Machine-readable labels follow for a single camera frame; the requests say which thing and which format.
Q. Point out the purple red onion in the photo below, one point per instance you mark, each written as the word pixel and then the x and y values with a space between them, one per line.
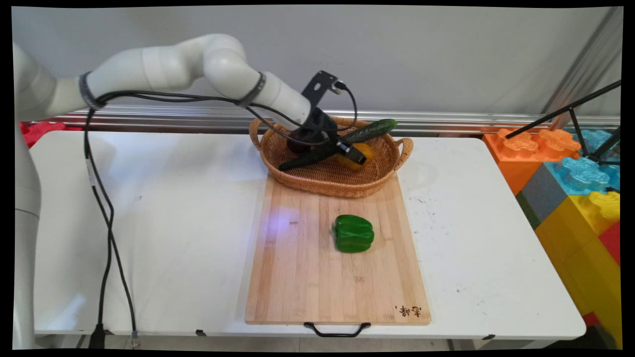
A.
pixel 296 147

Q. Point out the black tripod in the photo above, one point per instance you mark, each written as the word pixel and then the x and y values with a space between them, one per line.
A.
pixel 575 106

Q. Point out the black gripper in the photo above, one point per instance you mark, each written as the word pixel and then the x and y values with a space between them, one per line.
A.
pixel 317 126

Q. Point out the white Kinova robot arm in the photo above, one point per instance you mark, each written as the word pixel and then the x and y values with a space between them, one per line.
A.
pixel 163 67

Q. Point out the blue foam block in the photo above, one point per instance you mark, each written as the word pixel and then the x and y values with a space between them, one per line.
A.
pixel 583 176

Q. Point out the aluminium rail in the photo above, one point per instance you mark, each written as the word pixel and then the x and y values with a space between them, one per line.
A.
pixel 446 121

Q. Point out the long green cucumber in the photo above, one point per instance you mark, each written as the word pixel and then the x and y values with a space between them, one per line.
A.
pixel 369 130

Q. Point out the orange-brown potato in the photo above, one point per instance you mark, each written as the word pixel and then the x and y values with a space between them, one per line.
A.
pixel 364 148

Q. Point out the wooden cutting board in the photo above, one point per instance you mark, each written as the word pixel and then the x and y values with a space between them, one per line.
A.
pixel 337 277

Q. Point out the black silver wrist camera bracket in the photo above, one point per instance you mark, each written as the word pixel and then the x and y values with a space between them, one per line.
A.
pixel 320 84

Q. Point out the woven wicker basket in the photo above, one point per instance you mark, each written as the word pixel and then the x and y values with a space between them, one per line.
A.
pixel 342 178

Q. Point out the green bell pepper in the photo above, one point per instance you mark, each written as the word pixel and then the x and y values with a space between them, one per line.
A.
pixel 353 234

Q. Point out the orange foam block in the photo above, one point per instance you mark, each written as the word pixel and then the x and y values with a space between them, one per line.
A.
pixel 516 158

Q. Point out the red foam block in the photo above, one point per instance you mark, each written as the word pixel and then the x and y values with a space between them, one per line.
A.
pixel 42 131
pixel 611 243

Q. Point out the grey foam block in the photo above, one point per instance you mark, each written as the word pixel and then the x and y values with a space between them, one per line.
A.
pixel 543 196

